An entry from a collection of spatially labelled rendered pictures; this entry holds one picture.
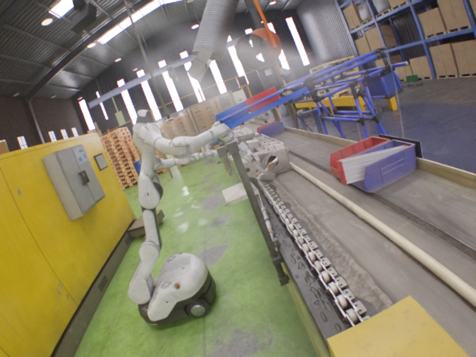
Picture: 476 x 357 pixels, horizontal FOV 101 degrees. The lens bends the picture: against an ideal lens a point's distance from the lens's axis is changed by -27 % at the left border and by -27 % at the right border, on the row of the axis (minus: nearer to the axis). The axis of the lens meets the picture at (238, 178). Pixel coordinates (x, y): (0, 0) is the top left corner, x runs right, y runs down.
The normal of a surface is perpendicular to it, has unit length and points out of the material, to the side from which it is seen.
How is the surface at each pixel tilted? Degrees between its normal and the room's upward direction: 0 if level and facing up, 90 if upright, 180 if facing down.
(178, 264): 73
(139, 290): 90
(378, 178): 92
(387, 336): 0
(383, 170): 92
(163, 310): 90
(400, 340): 0
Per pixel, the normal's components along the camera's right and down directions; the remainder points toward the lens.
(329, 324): -0.36, -0.90
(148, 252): 0.14, 0.22
